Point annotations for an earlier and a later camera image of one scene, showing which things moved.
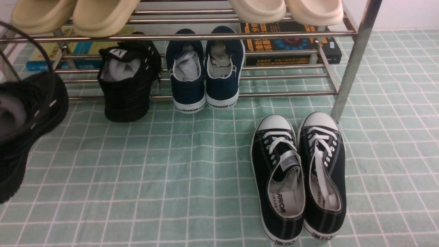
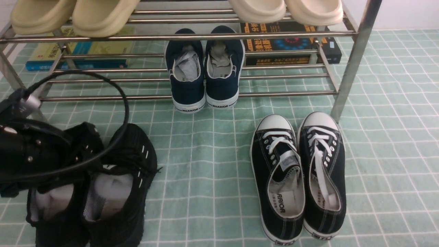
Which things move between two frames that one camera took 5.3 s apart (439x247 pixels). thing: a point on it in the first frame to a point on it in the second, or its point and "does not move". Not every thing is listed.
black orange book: [328, 44] does not move
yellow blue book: [67, 51] does not move
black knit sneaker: [31, 105] to [56, 212]
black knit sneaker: [127, 71] to [113, 212]
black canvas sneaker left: [278, 177] does not move
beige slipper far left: [40, 17] does not move
